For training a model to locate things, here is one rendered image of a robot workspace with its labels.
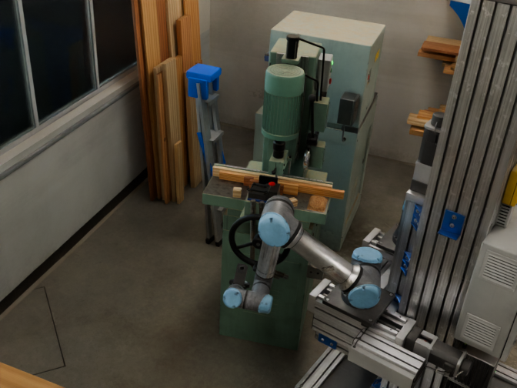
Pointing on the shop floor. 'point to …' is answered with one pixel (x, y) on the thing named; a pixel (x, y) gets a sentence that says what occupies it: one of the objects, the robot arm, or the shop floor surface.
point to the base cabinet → (288, 335)
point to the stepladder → (208, 135)
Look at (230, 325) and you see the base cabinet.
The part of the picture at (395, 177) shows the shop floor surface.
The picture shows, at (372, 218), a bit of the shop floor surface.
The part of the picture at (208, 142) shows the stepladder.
